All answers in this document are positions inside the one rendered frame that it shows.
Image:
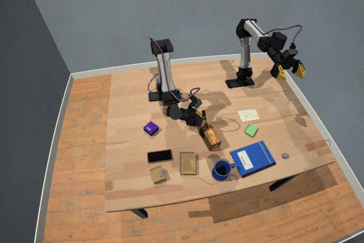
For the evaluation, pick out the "blue spiral notebook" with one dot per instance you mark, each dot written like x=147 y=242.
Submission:
x=252 y=159

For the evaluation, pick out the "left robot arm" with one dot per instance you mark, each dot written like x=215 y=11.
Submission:
x=269 y=44

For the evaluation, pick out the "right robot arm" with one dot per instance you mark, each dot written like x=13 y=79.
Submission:
x=164 y=94

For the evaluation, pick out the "green rectangular block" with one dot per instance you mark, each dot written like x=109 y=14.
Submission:
x=251 y=130

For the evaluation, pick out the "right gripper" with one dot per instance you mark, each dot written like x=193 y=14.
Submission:
x=194 y=118

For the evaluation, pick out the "blue cylindrical cup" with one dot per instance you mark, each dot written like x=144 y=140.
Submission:
x=221 y=170

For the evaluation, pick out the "white sheet of paper with line drawing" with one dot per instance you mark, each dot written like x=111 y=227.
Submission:
x=248 y=114

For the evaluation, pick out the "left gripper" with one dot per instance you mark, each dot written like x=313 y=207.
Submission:
x=278 y=69

